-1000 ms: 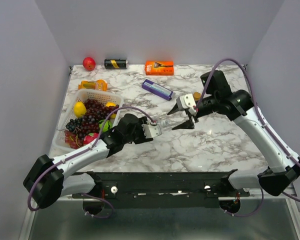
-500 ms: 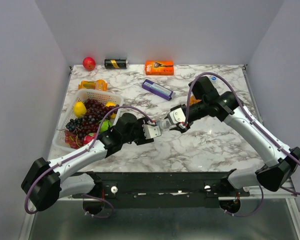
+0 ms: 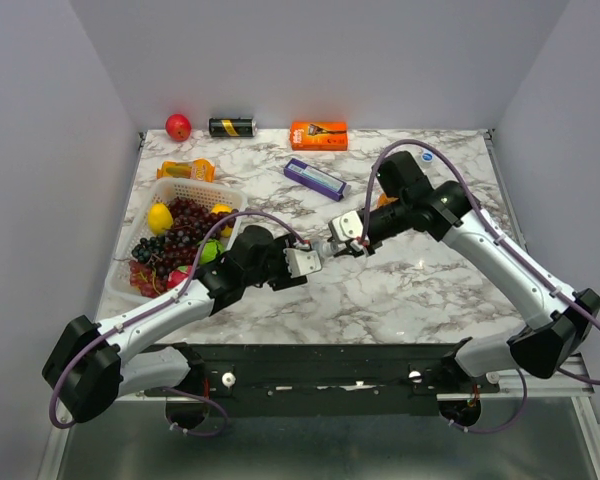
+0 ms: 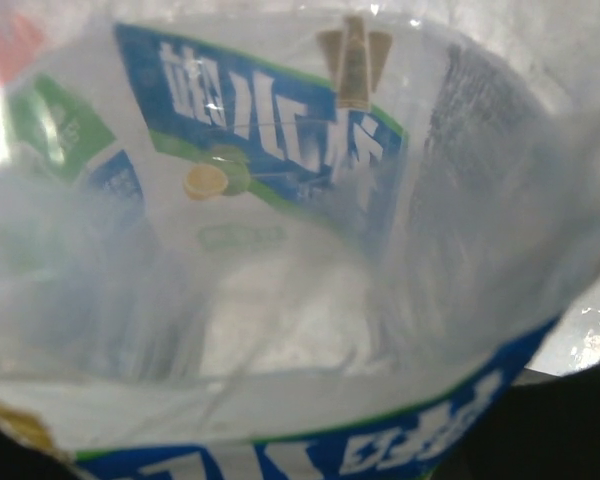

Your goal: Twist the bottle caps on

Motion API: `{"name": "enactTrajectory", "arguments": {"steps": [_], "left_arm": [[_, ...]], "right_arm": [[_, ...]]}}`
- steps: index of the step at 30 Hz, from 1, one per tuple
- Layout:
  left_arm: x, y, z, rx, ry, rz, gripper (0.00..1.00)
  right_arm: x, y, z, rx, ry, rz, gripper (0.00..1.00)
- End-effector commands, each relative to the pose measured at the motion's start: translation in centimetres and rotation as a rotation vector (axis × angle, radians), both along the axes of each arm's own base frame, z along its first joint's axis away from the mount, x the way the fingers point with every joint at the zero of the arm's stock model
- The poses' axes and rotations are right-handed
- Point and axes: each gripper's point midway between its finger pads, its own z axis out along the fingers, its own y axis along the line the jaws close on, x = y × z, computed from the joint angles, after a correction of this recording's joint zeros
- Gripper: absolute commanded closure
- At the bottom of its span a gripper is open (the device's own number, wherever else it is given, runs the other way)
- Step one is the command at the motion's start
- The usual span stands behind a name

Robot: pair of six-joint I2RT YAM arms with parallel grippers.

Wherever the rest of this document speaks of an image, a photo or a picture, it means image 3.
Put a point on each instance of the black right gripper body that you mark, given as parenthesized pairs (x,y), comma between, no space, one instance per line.
(374,242)

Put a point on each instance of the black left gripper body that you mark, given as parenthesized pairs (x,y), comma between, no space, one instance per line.
(279,278)

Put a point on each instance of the orange juice bottle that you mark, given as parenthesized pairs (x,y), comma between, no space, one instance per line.
(384,200)

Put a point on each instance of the small water bottle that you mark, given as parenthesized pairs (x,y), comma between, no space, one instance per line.
(322,247)

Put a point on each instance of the blue white bottle cap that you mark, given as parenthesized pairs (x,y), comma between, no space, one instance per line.
(427,157)

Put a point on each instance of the large clear plastic bottle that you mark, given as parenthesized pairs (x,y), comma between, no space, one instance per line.
(428,168)

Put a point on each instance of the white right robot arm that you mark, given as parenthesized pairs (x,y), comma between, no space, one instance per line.
(556,316)

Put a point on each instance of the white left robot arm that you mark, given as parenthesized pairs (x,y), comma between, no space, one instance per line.
(155,320)

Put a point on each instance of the yellow lemon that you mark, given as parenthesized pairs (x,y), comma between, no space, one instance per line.
(221,211)
(159,219)

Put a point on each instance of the purple toothpaste box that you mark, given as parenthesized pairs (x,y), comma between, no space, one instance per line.
(316,180)

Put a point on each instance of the dark red grapes bunch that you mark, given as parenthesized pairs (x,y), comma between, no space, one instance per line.
(192,221)

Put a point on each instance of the pink dragon fruit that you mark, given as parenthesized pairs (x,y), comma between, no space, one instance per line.
(177,276)

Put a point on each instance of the orange razor box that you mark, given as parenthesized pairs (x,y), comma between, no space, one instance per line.
(319,136)

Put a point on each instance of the orange snack bag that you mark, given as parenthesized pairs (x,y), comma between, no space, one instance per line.
(200,169)

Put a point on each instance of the light red grapes bunch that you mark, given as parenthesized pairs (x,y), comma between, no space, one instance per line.
(145,280)

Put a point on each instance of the dark blue grapes bunch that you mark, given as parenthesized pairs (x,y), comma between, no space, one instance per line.
(149,251)

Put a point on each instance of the white plastic basket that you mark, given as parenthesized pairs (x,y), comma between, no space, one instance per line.
(163,190)

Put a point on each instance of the black gold can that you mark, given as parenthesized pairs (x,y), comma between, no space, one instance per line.
(232,127)

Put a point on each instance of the red apple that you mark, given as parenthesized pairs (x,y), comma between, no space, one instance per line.
(178,127)

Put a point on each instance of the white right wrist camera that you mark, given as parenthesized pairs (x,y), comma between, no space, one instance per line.
(347,228)

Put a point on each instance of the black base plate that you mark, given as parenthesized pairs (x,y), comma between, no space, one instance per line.
(290,404)

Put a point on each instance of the aluminium mounting rail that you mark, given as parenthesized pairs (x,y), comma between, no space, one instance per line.
(555,385)

